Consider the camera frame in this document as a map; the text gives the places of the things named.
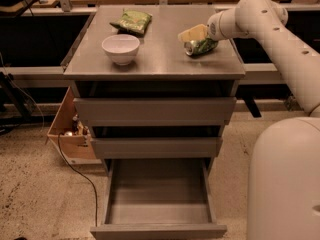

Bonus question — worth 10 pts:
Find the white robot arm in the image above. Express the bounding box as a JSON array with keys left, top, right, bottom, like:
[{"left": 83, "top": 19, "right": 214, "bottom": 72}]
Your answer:
[{"left": 178, "top": 0, "right": 320, "bottom": 240}]

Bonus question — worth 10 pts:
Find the wooden box with clutter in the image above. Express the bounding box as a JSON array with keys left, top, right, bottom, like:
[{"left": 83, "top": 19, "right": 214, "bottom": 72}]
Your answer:
[{"left": 47, "top": 88, "right": 100, "bottom": 165}]

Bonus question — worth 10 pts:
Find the black floor cable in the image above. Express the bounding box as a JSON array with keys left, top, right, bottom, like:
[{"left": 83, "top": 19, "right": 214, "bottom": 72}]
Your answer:
[{"left": 57, "top": 132, "right": 99, "bottom": 228}]

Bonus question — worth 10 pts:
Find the grey drawer cabinet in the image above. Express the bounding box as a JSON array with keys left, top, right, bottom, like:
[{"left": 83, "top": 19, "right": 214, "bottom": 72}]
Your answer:
[{"left": 60, "top": 5, "right": 247, "bottom": 172}]

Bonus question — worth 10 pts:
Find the white ceramic bowl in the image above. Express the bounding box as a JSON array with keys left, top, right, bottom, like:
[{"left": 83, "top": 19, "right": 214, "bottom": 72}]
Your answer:
[{"left": 102, "top": 34, "right": 140, "bottom": 65}]

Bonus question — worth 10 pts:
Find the open grey bottom drawer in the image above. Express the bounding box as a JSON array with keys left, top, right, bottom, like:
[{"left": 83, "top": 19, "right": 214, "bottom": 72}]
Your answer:
[{"left": 91, "top": 158, "right": 227, "bottom": 240}]

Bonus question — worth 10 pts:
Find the green chip bag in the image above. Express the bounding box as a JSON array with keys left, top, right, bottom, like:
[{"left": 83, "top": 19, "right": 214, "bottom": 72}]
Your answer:
[{"left": 110, "top": 9, "right": 152, "bottom": 35}]

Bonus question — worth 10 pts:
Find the grey middle drawer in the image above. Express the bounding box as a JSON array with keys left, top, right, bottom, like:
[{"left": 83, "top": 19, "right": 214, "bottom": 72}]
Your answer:
[{"left": 91, "top": 137, "right": 222, "bottom": 159}]

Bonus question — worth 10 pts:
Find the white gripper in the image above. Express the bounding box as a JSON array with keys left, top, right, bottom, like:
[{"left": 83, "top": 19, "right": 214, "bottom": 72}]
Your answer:
[{"left": 178, "top": 9, "right": 238, "bottom": 42}]

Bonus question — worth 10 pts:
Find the grey top drawer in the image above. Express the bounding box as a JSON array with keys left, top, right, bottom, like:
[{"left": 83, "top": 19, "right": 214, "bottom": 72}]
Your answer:
[{"left": 73, "top": 97, "right": 236, "bottom": 126}]

